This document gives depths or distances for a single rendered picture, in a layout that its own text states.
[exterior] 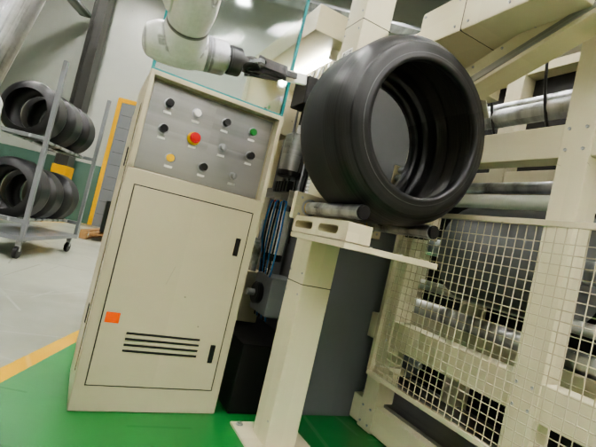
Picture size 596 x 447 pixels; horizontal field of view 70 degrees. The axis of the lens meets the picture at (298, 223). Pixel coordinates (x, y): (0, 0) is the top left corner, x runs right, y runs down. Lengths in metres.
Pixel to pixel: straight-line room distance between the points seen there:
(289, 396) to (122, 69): 10.50
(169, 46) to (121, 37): 10.79
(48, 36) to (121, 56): 1.75
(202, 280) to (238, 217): 0.29
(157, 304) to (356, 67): 1.11
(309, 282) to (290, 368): 0.33
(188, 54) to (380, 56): 0.53
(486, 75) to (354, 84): 0.65
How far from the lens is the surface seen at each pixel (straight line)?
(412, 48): 1.39
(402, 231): 1.51
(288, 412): 1.74
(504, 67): 1.74
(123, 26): 12.02
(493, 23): 1.71
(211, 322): 1.80
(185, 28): 1.10
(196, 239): 1.72
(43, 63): 12.37
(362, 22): 1.81
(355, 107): 1.23
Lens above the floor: 0.78
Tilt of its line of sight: 2 degrees up
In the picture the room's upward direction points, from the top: 13 degrees clockwise
